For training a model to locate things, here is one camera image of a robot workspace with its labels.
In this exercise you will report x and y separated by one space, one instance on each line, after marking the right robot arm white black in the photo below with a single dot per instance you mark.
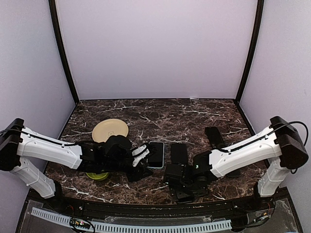
280 142

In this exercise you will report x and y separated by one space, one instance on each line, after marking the beige round plate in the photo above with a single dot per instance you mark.
107 128

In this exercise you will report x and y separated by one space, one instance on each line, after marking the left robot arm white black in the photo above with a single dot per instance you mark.
19 143

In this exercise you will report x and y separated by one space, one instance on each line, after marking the white cable duct strip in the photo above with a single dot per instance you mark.
132 226

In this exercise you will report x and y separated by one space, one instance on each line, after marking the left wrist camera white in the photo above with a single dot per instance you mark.
142 154

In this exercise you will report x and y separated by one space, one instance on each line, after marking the black front rail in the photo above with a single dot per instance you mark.
100 210

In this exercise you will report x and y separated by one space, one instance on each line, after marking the left black frame post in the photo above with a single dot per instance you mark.
61 50

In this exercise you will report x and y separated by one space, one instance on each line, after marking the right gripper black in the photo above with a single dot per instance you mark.
200 191

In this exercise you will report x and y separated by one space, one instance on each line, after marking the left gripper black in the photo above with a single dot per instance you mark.
138 174

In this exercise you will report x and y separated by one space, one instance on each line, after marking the right black frame post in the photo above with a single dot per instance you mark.
251 51

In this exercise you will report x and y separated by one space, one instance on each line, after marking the green bowl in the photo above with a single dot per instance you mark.
98 177

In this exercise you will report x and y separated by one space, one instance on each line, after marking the black phone case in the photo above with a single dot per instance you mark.
214 137
179 155

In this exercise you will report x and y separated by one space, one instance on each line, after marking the light blue phone case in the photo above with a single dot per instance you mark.
159 155

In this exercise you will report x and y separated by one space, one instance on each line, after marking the pink phone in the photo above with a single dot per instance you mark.
158 153

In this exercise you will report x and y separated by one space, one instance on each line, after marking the black frame post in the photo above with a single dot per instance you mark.
251 51
61 50

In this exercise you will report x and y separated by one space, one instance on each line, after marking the teal edged phone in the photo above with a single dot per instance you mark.
234 174

